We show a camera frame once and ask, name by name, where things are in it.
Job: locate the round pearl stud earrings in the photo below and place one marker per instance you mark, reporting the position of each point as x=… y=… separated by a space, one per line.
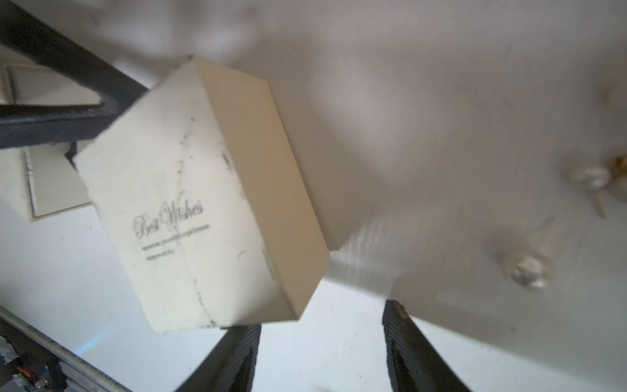
x=521 y=261

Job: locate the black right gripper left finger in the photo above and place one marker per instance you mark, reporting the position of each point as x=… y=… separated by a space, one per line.
x=230 y=366

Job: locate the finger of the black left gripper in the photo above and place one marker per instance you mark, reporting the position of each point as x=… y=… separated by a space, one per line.
x=23 y=125

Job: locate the pearl gold earrings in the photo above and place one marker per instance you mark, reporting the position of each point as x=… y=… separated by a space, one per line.
x=594 y=178

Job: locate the cream jewelry box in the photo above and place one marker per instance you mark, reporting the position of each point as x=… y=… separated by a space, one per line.
x=39 y=181
x=199 y=191

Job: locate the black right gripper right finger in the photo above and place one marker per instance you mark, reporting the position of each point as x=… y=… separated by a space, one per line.
x=413 y=363

